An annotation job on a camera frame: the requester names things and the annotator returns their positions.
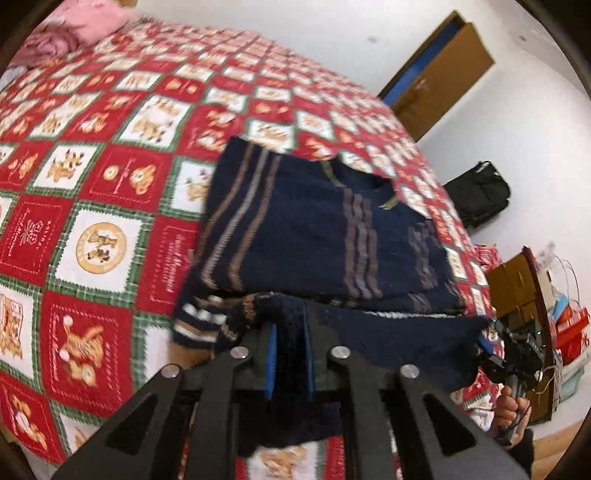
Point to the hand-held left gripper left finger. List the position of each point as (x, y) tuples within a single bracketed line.
[(272, 364)]

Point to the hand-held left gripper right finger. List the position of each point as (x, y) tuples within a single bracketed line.
[(308, 364)]

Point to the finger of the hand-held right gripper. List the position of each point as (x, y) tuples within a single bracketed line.
[(487, 348)]

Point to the navy patterned knit sweater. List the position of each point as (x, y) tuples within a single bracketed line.
[(300, 221)]

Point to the person's right forearm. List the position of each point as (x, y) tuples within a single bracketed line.
[(519, 454)]

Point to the person's right hand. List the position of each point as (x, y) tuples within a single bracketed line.
[(505, 410)]

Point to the red gift box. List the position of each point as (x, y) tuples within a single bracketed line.
[(572, 332)]

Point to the brown wooden cabinet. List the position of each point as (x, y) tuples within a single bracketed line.
[(517, 286)]

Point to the red checked cloth pile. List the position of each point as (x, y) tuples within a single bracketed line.
[(487, 258)]

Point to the black folding chair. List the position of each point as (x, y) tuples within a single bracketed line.
[(480, 194)]

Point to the red checked printed bedspread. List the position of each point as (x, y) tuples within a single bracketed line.
[(92, 184)]

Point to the brown wooden door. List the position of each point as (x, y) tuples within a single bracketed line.
[(443, 83)]

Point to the pink folded quilt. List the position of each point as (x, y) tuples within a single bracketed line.
[(78, 27)]

